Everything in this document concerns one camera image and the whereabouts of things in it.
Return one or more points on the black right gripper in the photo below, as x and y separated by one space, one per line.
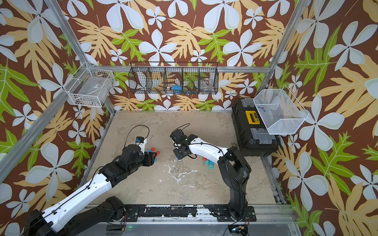
177 155

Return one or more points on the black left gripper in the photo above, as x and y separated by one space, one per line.
149 158

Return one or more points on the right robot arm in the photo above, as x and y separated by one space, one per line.
234 169

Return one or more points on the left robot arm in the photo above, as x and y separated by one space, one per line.
66 219

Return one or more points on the black toolbox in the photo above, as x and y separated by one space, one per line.
253 138

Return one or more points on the white mesh basket right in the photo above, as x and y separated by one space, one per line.
280 110

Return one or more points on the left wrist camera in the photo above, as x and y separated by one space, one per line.
139 140

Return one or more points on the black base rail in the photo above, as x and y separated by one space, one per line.
220 212

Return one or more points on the black wire basket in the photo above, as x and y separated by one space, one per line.
174 78

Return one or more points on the white wire basket left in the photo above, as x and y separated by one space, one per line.
90 86

